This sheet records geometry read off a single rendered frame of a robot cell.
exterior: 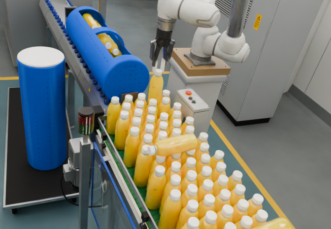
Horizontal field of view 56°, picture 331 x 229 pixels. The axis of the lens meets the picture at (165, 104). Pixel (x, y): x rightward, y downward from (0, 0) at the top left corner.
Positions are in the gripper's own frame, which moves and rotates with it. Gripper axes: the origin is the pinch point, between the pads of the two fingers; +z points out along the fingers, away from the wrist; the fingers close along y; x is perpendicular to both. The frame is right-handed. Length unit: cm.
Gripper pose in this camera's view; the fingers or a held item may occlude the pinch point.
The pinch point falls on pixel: (158, 66)
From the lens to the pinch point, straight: 162.6
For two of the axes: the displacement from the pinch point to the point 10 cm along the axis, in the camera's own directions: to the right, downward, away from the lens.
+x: 4.5, 5.6, -7.0
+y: -8.8, 1.4, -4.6
